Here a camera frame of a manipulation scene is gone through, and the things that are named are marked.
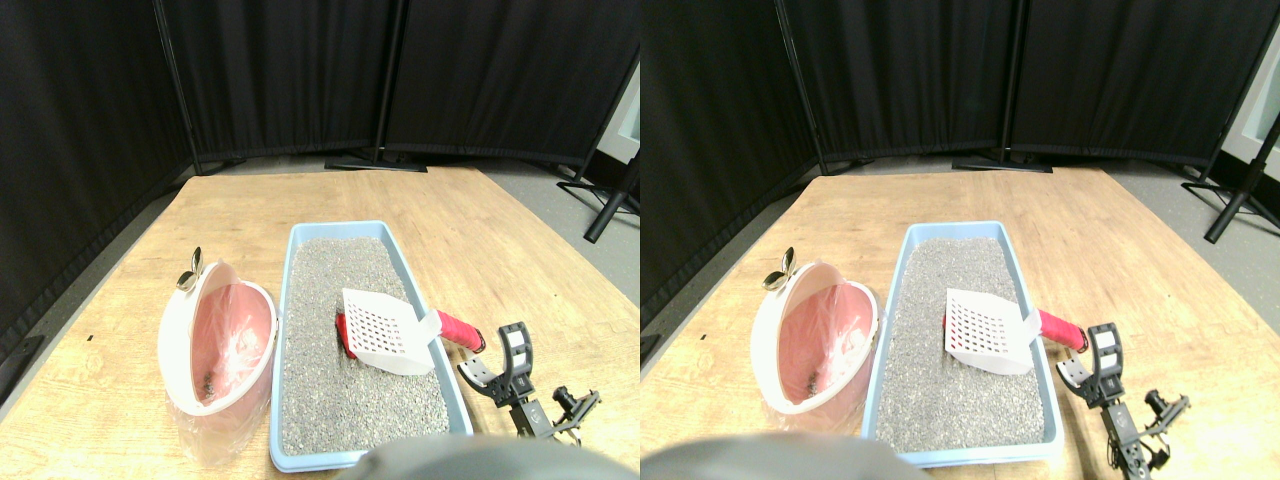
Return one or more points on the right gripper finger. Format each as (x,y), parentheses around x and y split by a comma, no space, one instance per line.
(524,362)
(1076,378)
(1112,362)
(482,380)

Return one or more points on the red lump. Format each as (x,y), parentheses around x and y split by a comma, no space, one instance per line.
(944,322)
(344,340)

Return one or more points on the black curtain stand foot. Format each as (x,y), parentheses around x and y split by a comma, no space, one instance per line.
(648,348)
(18,365)

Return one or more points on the blue litter tray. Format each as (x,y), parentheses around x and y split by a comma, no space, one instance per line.
(940,400)
(340,410)

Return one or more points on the black tripod stand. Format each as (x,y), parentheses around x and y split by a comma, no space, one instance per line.
(1235,205)
(604,214)

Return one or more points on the black curtain stand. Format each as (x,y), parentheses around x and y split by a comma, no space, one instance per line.
(1002,161)
(378,160)
(212,166)
(838,166)

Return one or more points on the white bin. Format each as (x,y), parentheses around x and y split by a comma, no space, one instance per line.
(775,330)
(180,330)

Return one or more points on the black lump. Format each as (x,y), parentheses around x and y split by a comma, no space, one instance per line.
(208,382)
(813,381)

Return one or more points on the black bracket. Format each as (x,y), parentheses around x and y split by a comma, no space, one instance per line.
(580,405)
(1168,405)

